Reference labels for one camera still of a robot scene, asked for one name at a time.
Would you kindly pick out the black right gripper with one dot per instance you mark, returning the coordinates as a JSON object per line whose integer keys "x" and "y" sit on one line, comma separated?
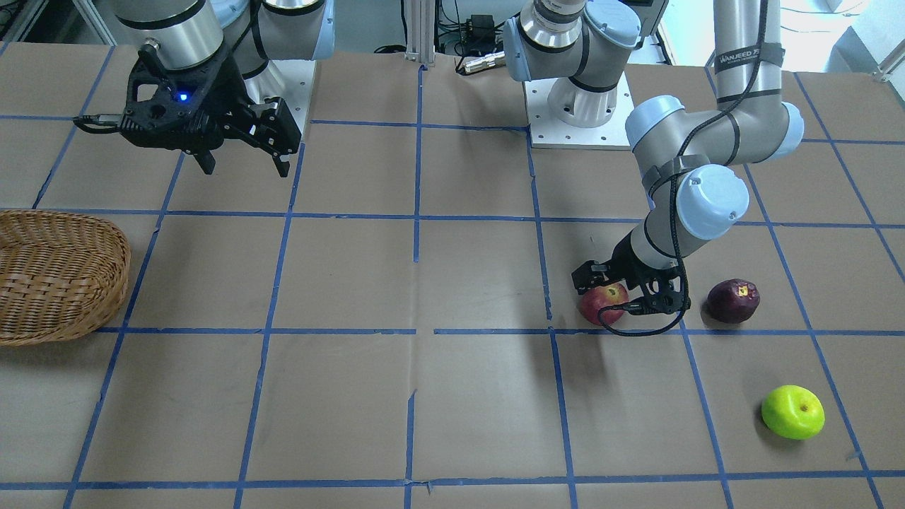
{"x": 228, "y": 95}

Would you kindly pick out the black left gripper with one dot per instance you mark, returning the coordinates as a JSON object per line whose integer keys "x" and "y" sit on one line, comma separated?
{"x": 628, "y": 263}

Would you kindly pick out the dark red apple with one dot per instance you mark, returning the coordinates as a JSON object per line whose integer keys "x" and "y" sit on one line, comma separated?
{"x": 732, "y": 301}

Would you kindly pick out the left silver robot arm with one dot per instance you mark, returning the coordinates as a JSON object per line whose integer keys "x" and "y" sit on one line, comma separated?
{"x": 685, "y": 158}

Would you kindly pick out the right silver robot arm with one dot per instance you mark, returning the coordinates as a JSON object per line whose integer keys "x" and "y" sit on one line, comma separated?
{"x": 189, "y": 32}

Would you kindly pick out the wicker basket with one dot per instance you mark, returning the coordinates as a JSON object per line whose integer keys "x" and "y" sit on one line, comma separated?
{"x": 63, "y": 275}

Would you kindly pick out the green apple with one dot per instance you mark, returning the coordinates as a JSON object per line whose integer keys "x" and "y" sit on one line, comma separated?
{"x": 793, "y": 412}

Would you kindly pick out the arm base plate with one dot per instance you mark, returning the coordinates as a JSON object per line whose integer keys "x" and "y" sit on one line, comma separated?
{"x": 562, "y": 116}
{"x": 291, "y": 80}

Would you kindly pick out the aluminium frame post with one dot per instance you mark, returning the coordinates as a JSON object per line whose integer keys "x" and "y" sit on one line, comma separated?
{"x": 420, "y": 26}

